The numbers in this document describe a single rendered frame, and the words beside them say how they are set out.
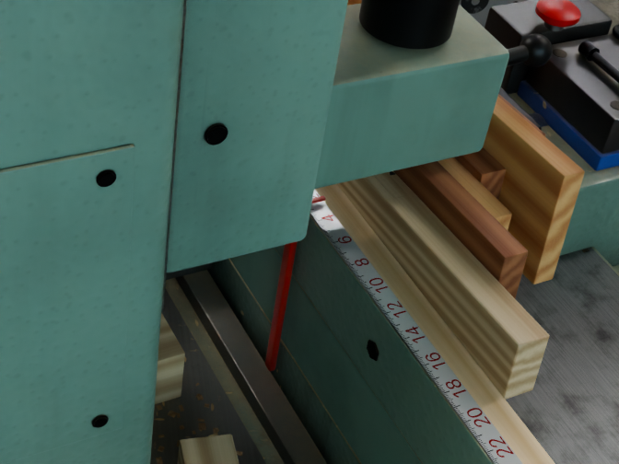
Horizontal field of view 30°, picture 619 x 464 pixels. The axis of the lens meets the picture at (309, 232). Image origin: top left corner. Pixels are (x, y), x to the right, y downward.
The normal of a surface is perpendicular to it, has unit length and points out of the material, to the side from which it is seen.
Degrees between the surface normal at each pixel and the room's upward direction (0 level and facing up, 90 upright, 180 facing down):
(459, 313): 90
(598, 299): 0
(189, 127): 90
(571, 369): 0
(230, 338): 0
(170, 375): 90
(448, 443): 90
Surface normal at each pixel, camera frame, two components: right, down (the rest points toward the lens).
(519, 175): -0.88, 0.21
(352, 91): 0.46, 0.63
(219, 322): 0.14, -0.74
